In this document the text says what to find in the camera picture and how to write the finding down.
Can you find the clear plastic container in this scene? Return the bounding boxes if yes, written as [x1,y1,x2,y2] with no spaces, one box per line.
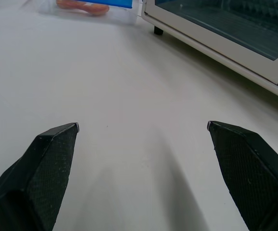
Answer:
[36,0,139,26]

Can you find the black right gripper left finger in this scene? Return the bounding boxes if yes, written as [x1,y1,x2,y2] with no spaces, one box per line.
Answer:
[0,122,79,231]

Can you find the white toaster oven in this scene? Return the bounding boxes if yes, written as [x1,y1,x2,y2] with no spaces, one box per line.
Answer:
[141,0,278,104]

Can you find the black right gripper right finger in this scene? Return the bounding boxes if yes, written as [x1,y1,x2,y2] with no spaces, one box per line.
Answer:
[206,120,278,231]

